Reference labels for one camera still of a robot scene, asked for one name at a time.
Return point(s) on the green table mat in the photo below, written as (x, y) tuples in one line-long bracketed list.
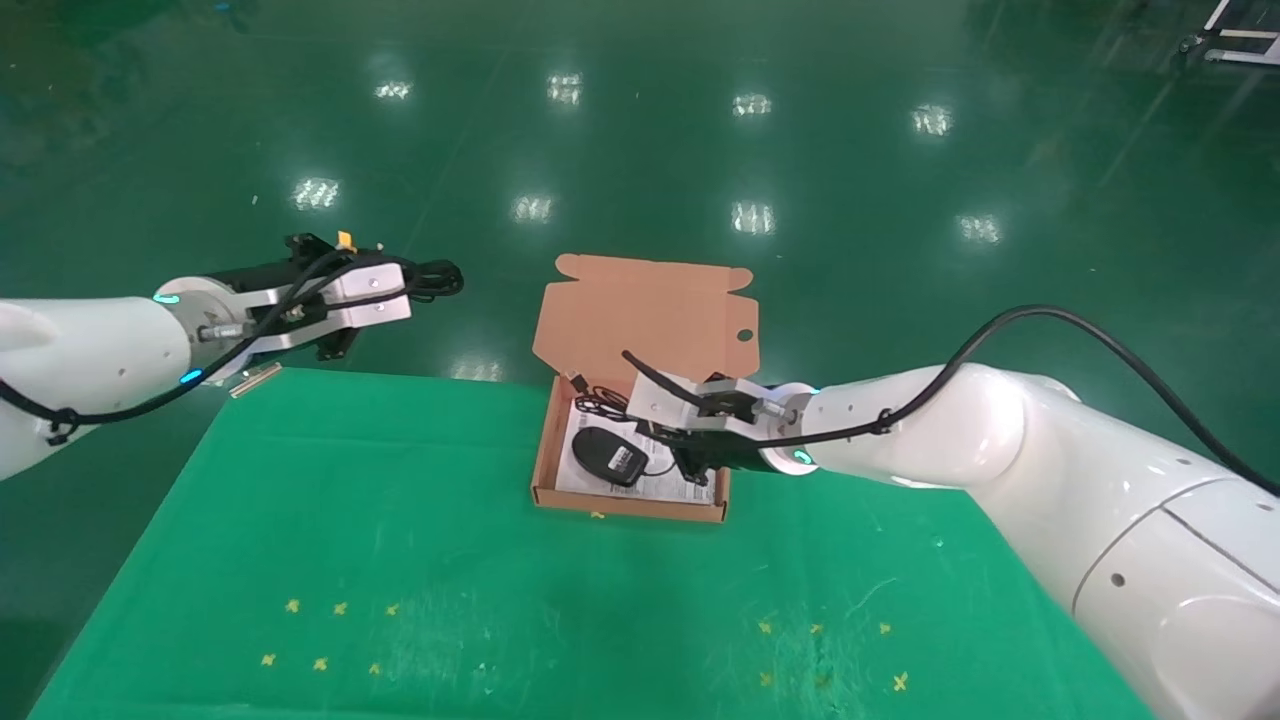
[(450, 520)]

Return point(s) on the orange cardboard box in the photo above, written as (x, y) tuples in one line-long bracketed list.
[(640, 320)]

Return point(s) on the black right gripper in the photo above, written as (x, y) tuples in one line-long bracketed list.
[(735, 452)]

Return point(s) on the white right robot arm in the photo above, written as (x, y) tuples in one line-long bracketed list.
[(1000, 440)]

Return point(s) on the metal mat clip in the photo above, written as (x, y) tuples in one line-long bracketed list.
[(258, 378)]

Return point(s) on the black computer mouse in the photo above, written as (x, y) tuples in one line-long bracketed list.
[(605, 455)]

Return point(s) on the white metal frame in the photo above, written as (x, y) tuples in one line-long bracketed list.
[(1245, 57)]

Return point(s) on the white printed leaflet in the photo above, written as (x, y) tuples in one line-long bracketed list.
[(580, 485)]

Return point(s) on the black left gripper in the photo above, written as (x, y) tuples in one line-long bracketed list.
[(260, 277)]

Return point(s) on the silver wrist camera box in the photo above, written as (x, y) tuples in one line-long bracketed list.
[(660, 400), (370, 300)]

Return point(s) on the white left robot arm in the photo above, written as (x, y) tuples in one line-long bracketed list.
[(90, 350)]

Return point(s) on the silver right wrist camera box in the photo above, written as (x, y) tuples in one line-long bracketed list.
[(660, 400)]

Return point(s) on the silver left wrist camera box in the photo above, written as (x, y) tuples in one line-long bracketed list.
[(370, 300)]

